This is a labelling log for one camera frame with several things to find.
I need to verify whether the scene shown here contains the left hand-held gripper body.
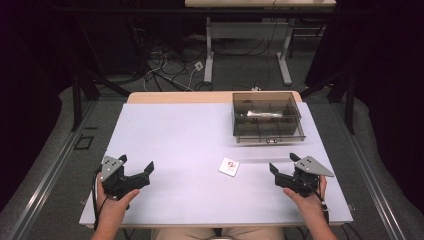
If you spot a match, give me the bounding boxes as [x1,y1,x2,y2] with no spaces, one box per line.
[99,155,151,201]

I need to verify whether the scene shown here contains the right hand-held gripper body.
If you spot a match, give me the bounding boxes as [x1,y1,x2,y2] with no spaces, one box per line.
[274,155,336,198]

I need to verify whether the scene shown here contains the person's left hand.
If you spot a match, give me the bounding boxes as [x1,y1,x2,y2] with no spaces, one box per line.
[95,172,141,219]

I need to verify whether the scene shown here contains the person's right hand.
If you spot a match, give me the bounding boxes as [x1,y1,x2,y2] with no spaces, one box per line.
[282,175,328,215]

